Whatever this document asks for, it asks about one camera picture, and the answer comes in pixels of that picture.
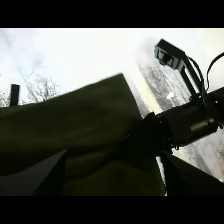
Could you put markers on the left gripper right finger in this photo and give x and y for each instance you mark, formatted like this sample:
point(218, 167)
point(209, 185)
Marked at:
point(190, 181)

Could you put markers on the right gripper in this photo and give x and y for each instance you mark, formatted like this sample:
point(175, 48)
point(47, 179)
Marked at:
point(186, 125)

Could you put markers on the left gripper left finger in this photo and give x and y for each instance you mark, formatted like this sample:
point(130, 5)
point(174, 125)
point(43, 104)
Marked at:
point(23, 181)

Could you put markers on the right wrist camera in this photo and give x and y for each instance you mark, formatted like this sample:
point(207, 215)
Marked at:
point(173, 58)

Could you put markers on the dark green garment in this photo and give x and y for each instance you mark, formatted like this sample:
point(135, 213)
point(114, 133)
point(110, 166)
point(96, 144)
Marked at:
point(76, 120)

